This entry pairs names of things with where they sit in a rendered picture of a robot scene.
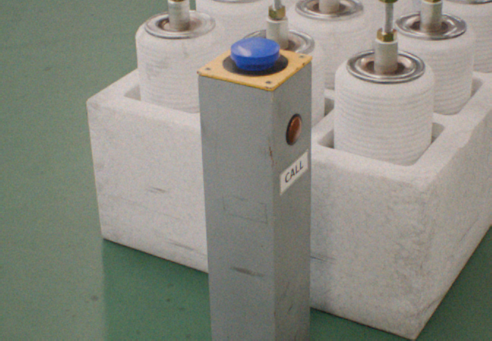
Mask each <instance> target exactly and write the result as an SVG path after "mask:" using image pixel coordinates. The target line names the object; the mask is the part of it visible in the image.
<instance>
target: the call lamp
mask: <svg viewBox="0 0 492 341"><path fill-rule="evenodd" d="M301 130H302V122H301V119H300V117H299V116H296V117H294V119H293V121H292V123H291V125H290V129H289V133H288V138H289V141H290V142H291V143H294V142H295V141H297V140H298V138H299V136H300V133H301Z"/></svg>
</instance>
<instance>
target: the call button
mask: <svg viewBox="0 0 492 341"><path fill-rule="evenodd" d="M231 58H232V60H234V61H235V63H236V65H237V66H238V67H239V68H241V69H244V70H266V69H269V68H270V67H272V66H273V65H274V64H275V60H278V59H279V58H280V45H279V44H278V43H277V42H275V41H273V40H270V39H267V38H261V37H251V38H246V39H242V40H239V41H237V42H235V43H233V44H232V45H231Z"/></svg>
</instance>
